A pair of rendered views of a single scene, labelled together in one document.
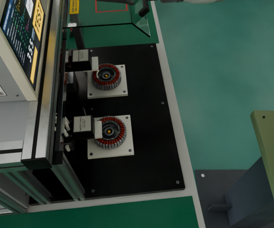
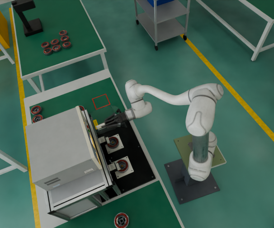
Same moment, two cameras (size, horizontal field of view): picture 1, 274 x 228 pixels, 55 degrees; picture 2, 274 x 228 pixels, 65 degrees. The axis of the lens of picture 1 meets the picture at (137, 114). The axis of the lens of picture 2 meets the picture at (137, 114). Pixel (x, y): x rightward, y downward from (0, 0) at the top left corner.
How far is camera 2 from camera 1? 1.00 m
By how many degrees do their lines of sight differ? 5
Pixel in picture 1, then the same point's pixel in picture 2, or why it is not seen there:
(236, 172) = not seen: hidden behind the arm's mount
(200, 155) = (165, 155)
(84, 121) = (112, 165)
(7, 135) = (98, 181)
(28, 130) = (103, 178)
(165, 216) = (151, 190)
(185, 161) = (153, 167)
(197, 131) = (160, 143)
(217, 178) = (175, 164)
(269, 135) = (181, 147)
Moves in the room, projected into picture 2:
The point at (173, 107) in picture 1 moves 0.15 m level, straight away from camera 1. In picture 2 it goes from (143, 146) to (142, 132)
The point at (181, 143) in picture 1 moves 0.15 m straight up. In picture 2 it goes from (150, 160) to (149, 154)
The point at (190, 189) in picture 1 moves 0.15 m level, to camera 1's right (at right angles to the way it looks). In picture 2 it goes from (158, 178) to (175, 172)
